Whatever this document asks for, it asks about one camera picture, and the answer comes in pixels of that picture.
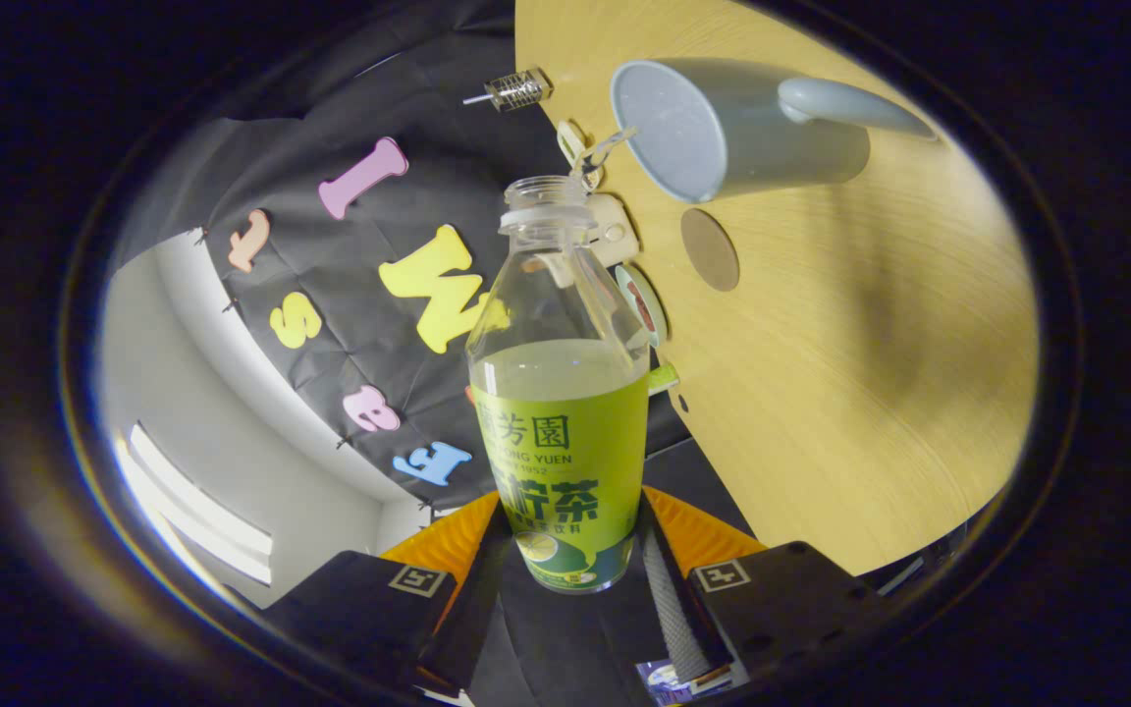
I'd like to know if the light blue cup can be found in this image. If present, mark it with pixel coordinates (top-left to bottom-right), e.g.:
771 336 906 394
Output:
610 57 940 204

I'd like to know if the green label juice bottle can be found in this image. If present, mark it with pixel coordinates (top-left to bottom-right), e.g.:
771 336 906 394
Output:
465 175 652 594

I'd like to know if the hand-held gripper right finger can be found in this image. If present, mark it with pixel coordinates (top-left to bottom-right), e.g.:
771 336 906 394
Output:
636 486 895 688

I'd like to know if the round brown coaster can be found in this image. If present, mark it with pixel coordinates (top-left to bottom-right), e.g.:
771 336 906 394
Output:
680 207 740 293

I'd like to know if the wooden table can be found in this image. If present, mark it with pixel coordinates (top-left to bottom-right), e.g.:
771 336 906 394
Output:
514 0 1040 577

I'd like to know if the white toaster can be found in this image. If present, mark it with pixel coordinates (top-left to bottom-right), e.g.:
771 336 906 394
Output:
526 192 639 288

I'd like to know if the monitor screen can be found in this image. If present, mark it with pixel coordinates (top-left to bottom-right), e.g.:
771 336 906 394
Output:
636 660 714 700

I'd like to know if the light green plate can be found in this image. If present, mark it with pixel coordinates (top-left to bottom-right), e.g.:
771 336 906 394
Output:
615 263 669 350

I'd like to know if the white divided tray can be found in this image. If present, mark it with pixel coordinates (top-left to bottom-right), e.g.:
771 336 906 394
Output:
557 120 608 192

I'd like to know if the ceiling light panel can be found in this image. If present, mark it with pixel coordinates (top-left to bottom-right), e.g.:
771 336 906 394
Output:
119 422 274 587

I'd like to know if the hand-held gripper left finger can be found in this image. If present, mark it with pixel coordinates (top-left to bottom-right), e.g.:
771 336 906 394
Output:
261 491 512 698

